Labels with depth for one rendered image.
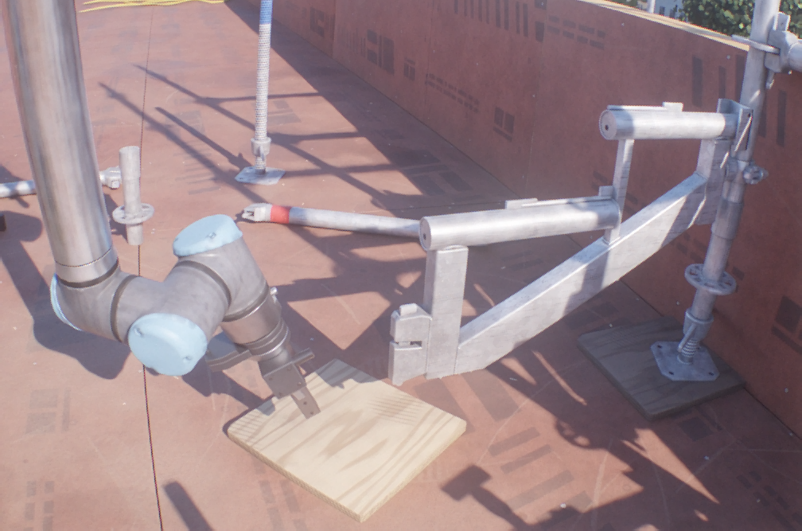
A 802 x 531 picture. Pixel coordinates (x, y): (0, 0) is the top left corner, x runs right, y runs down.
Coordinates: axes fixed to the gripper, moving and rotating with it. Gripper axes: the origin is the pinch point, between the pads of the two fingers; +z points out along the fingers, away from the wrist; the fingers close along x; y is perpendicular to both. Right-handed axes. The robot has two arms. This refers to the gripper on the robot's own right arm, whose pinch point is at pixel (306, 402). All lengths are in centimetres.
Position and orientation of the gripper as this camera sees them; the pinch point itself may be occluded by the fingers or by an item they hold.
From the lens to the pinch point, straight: 107.0
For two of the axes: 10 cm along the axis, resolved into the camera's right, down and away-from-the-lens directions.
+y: 8.8, -4.6, 1.3
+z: 3.3, 7.8, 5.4
